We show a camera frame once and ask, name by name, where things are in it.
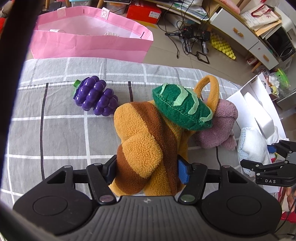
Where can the person's right hand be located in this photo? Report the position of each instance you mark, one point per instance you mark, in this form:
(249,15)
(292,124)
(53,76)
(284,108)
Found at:
(291,199)

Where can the yellow foam pad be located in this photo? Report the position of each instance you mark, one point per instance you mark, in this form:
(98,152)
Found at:
(223,46)

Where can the green toy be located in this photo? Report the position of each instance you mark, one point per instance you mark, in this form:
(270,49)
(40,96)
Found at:
(281,78)

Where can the white sponge block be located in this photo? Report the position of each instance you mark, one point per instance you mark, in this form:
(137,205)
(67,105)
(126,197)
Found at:
(261,113)

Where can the purple plush toy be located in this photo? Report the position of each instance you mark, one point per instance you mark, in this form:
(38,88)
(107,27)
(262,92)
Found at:
(222,125)

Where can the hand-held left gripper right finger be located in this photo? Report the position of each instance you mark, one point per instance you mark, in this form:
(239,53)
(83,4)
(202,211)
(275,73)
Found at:
(183,171)

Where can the black camera rig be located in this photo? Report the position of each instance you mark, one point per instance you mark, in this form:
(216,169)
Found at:
(192,34)

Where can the white knitted cloth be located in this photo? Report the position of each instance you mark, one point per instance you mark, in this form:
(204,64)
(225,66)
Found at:
(252,143)

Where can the pink bag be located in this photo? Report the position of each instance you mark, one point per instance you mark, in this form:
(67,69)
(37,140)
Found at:
(92,46)

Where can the purple toy grapes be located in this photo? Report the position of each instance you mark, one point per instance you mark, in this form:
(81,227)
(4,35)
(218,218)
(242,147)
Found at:
(92,95)

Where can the grey checked blanket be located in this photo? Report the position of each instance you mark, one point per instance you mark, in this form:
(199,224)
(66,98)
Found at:
(57,129)

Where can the red cardboard box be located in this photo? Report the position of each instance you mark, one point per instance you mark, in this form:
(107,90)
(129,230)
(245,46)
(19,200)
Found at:
(143,12)

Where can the stack of white papers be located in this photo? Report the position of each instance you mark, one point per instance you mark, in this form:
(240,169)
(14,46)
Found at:
(187,10)

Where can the white cardboard box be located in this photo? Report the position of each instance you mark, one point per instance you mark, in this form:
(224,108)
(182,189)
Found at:
(252,85)

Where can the brown striped plush toy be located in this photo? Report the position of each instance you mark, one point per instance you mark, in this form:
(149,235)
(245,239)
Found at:
(138,129)

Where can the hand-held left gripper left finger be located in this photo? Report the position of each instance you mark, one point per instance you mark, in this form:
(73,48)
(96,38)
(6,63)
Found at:
(111,169)

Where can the wooden low drawer cabinet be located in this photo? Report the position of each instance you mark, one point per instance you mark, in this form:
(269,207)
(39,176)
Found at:
(233,20)

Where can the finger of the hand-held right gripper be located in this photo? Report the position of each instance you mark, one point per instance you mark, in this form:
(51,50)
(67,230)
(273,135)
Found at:
(261,166)
(271,148)

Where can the black microwave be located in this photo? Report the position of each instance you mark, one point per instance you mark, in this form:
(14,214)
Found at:
(284,44)

